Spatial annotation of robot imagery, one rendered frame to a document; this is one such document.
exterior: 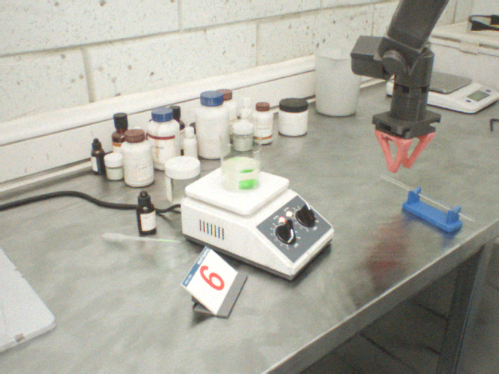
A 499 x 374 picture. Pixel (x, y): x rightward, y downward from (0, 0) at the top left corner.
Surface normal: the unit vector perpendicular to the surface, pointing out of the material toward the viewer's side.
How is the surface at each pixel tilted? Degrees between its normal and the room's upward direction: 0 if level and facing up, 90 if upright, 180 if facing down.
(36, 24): 90
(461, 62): 94
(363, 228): 0
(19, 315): 0
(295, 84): 90
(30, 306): 0
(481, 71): 94
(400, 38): 132
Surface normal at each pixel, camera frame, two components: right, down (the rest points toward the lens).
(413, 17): -0.50, 0.81
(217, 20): 0.65, 0.35
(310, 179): 0.00, -0.89
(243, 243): -0.57, 0.37
